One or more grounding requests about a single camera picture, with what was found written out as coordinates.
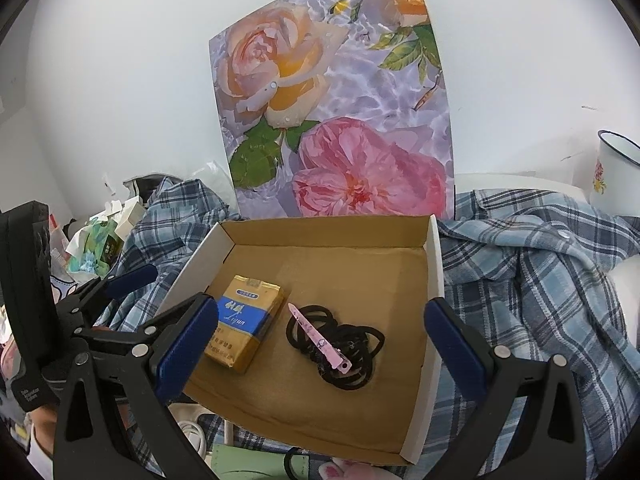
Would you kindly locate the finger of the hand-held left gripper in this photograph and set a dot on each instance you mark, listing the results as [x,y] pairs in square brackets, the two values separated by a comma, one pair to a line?
[132,277]
[115,337]

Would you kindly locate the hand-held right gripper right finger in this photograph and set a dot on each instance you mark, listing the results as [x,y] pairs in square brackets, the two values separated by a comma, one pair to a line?
[455,350]

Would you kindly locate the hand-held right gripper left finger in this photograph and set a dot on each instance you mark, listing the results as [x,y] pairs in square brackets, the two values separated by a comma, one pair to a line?
[187,345]

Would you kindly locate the yellow and blue cigarette pack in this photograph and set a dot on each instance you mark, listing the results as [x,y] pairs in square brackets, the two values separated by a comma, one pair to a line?
[250,320]

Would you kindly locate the cardboard box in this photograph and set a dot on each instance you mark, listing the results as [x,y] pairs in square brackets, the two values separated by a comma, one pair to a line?
[310,270]

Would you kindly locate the person's left hand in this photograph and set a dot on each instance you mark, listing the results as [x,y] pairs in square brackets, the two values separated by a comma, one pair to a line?
[42,425]

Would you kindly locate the green tissue pack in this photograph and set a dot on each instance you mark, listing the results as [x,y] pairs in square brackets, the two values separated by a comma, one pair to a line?
[95,250]

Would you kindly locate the small white carton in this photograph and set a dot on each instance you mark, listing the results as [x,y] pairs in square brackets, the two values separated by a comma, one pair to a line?
[131,217]

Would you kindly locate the blue plaid shirt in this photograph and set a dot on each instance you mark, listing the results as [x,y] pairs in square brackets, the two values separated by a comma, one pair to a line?
[525,285]

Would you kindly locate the clear plastic bag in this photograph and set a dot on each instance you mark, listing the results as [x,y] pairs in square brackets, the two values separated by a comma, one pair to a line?
[212,180]

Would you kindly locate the pink hair clip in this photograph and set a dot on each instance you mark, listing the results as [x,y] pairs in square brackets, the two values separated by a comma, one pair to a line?
[315,335]

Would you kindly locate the green pouch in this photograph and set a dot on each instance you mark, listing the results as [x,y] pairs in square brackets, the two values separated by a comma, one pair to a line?
[250,465]

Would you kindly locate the pink bunny plush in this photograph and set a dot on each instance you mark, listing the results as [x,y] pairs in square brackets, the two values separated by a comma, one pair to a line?
[350,472]

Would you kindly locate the white enamel mug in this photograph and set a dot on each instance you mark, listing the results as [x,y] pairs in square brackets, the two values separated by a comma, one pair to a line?
[615,175]

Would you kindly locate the floral rose poster board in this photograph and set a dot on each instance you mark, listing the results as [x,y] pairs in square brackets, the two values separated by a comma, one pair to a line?
[325,110]

